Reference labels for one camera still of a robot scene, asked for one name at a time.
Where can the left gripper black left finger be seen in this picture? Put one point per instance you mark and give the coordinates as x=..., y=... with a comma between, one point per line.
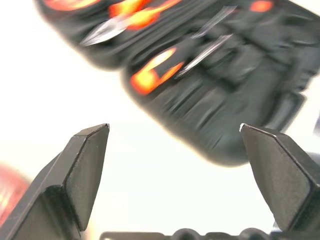
x=75, y=175

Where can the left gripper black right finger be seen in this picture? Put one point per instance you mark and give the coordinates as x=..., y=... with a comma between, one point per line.
x=282, y=175

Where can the orange black utility knife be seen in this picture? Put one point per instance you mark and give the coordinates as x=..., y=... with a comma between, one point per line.
x=10, y=190

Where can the black plastic tool case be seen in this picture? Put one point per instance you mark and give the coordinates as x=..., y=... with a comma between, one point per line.
x=212, y=120

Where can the orange black tape measure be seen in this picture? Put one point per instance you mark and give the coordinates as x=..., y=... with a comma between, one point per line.
x=70, y=3

